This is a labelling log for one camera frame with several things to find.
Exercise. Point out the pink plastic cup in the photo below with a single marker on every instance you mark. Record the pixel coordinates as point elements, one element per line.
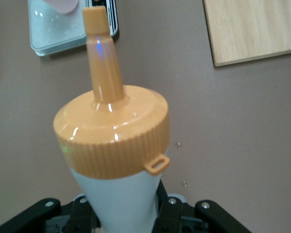
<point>63,6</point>

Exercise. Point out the sauce bottle with orange cap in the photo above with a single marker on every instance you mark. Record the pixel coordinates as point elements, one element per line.
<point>111,133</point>

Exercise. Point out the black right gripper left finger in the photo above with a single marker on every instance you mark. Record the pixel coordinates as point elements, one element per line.
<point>26,218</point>

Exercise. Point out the silver digital kitchen scale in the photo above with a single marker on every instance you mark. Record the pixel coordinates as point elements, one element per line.
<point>58,36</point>

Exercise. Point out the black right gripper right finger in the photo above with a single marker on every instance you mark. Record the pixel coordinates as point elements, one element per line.
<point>208,218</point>

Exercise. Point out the wooden cutting board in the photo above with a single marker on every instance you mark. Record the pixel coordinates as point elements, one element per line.
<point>252,29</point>

